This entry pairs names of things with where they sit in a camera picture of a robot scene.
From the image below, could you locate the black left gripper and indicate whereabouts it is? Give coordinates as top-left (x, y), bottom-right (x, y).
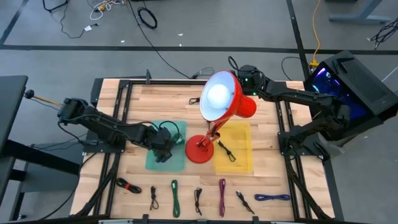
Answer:
top-left (150, 126), bottom-right (175, 164)

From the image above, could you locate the dark green USB cable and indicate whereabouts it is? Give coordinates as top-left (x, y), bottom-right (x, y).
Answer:
top-left (172, 133), bottom-right (185, 147)

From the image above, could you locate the short black USB cable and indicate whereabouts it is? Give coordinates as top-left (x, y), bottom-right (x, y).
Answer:
top-left (149, 185), bottom-right (160, 211)

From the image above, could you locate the black cable with red tie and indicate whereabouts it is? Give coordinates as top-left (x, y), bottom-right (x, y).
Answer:
top-left (116, 177), bottom-right (143, 195)

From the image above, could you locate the green braided USB cable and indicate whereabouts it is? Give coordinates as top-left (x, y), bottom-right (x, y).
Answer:
top-left (170, 179), bottom-right (182, 218)

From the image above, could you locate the yellow translucent tray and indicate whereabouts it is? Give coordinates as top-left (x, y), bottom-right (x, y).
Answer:
top-left (213, 120), bottom-right (254, 174)

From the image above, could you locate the purple braided USB cable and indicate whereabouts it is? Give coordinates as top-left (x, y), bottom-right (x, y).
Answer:
top-left (218, 178), bottom-right (227, 218)

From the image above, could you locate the blue braided USB cable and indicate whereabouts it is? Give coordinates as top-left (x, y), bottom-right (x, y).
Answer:
top-left (254, 194), bottom-right (292, 202)

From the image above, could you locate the green translucent tray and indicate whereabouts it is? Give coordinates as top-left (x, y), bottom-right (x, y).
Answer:
top-left (144, 119), bottom-right (188, 173)

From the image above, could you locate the red desk lamp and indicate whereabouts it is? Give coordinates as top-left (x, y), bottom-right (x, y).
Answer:
top-left (185, 70), bottom-right (258, 165)

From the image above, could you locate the black computer with blue light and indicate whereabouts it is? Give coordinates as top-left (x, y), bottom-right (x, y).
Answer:
top-left (303, 49), bottom-right (398, 127)

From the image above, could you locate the grey desk leg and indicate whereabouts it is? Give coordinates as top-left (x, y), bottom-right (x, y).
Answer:
top-left (328, 0), bottom-right (394, 26)

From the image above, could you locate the black knob with wooden rod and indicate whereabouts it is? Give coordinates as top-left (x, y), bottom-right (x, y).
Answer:
top-left (24, 89), bottom-right (63, 108)

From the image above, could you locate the black desk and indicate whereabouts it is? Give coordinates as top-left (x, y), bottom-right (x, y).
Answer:
top-left (0, 74), bottom-right (82, 220)

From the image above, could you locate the black floor stand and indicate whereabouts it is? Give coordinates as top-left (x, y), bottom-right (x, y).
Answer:
top-left (42, 0), bottom-right (70, 14)

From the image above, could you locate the black computer cable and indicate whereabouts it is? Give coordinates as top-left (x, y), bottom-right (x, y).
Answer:
top-left (280, 56), bottom-right (310, 83)

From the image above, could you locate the black power cord with plug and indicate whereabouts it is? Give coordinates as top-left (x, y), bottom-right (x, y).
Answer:
top-left (190, 66), bottom-right (216, 80)

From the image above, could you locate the yellow floor cable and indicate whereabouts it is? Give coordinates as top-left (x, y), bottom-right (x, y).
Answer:
top-left (308, 0), bottom-right (323, 68)

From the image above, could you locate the long black floor cable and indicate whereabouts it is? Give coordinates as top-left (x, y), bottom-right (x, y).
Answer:
top-left (127, 0), bottom-right (191, 78)

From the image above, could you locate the black coiled floor cable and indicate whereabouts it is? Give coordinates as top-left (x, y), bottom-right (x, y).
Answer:
top-left (137, 6), bottom-right (159, 30)

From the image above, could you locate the black cable tangle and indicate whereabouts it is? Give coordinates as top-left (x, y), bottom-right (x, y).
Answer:
top-left (369, 17), bottom-right (398, 51)

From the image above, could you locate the white adapter with black cable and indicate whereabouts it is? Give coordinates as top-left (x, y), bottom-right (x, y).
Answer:
top-left (58, 5), bottom-right (101, 40)

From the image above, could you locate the white power strip with cables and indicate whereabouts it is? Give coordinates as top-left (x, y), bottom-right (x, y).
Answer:
top-left (89, 0), bottom-right (126, 21)

